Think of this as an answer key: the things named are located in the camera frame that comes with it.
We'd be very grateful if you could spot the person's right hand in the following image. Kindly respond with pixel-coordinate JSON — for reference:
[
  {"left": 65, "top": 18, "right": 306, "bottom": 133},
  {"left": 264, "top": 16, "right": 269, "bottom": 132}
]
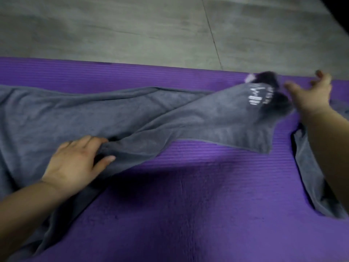
[{"left": 284, "top": 70, "right": 334, "bottom": 118}]

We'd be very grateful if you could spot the person's left hand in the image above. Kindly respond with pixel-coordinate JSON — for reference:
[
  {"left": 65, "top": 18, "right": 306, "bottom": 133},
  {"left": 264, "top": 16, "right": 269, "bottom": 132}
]
[{"left": 40, "top": 135, "right": 117, "bottom": 199}]

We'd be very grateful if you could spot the dark grey tagged towel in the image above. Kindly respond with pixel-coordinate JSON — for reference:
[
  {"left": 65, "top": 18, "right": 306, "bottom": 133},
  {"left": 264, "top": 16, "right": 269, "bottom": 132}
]
[{"left": 0, "top": 71, "right": 294, "bottom": 262}]

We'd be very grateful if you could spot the person's left forearm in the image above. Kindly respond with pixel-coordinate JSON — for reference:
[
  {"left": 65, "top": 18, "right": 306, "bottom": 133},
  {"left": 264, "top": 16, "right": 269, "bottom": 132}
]
[{"left": 0, "top": 181, "right": 67, "bottom": 262}]

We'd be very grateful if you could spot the person's right forearm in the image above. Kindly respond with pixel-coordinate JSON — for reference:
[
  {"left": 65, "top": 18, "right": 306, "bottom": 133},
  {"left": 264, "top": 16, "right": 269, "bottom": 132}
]
[{"left": 301, "top": 105, "right": 349, "bottom": 213}]

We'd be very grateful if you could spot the purple yoga mat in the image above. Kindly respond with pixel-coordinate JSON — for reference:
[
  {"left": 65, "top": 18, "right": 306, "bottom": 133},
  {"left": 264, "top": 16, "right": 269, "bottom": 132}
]
[{"left": 0, "top": 56, "right": 349, "bottom": 262}]

